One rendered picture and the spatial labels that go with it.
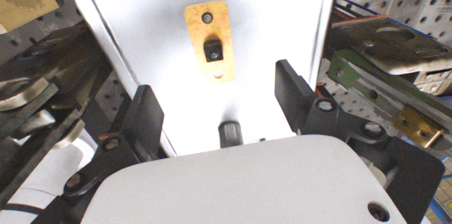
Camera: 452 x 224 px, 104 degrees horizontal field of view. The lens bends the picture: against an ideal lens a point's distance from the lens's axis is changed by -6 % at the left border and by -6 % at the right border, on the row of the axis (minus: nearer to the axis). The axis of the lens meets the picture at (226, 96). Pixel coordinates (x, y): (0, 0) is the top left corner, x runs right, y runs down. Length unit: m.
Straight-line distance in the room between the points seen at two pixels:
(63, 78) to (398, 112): 0.30
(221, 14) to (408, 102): 0.18
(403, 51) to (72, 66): 0.33
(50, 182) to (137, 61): 0.50
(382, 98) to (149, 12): 0.23
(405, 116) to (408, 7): 0.54
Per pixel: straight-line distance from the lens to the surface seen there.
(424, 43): 0.30
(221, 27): 0.18
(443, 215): 2.65
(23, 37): 0.68
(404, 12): 0.73
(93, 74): 0.24
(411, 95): 0.22
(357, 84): 0.24
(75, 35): 0.26
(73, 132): 0.20
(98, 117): 0.71
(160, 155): 0.49
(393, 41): 0.29
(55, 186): 0.66
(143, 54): 0.20
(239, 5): 0.18
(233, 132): 0.25
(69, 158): 0.69
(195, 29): 0.18
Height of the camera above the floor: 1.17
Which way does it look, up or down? 50 degrees down
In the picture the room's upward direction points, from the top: 171 degrees clockwise
